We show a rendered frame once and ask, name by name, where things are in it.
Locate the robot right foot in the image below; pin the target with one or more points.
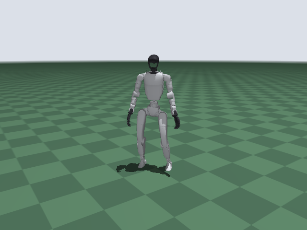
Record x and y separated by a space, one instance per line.
142 164

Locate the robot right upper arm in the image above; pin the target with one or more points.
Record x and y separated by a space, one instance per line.
138 84

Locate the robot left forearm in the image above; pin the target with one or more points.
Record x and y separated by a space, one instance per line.
172 104

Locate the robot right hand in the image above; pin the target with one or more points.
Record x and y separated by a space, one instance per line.
128 118

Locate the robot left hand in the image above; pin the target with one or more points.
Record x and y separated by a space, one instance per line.
177 120

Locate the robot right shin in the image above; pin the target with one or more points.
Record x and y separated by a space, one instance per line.
141 150

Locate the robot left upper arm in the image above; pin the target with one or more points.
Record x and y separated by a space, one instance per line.
169 86

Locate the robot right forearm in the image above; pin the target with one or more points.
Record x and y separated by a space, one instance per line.
133 102

